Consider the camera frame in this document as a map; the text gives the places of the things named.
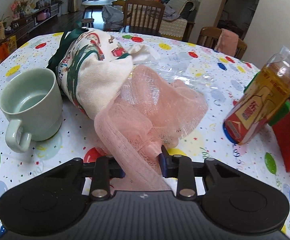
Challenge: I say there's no pink towel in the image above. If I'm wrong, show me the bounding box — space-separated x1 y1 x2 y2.
214 29 240 57

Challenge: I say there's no clear plastic bag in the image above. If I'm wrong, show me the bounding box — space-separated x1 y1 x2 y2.
157 51 215 90

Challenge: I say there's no pale green mug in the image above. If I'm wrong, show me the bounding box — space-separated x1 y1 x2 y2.
0 68 63 153

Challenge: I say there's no pink mesh bath sponge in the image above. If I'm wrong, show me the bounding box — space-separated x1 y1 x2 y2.
94 64 209 192

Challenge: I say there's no christmas print cloth bag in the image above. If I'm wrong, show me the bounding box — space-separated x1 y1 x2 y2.
47 28 133 119

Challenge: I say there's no white cloth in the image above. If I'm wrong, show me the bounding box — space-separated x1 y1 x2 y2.
129 44 160 64

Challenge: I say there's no wooden coffee table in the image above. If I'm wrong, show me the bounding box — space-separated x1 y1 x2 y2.
82 0 125 12

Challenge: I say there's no pink kettlebell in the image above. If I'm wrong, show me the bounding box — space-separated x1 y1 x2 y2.
36 8 51 21

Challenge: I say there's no pink flower bouquet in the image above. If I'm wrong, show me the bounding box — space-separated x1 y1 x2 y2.
10 0 27 19

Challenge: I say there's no cream blanket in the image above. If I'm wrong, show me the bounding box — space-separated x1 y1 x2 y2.
170 0 200 18

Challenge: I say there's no grey cloth bundle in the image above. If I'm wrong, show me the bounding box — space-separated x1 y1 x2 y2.
102 5 124 32

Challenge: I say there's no small wooden stool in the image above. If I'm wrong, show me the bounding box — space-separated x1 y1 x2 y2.
81 18 95 28

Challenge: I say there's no orange tea drink bottle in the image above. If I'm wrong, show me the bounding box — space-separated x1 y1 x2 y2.
223 45 290 145

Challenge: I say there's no yellow box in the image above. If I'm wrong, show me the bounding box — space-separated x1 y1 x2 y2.
4 35 17 53

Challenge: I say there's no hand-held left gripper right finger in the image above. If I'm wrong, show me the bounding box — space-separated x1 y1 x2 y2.
159 146 238 201

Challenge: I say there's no sofa with cream cover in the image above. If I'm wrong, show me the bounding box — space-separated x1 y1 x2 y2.
142 0 197 40

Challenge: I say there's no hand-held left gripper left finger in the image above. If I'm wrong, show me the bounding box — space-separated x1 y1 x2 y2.
45 156 125 201

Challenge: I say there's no wooden chair with dark seat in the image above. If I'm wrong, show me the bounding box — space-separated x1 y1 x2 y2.
121 0 166 37

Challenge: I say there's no dark tv cabinet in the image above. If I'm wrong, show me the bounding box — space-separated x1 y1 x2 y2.
0 2 63 43

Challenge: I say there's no grey blanket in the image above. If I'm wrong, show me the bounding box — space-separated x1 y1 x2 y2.
164 2 183 22

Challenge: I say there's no balloon print tablecloth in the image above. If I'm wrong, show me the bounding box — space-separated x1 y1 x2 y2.
0 31 290 240

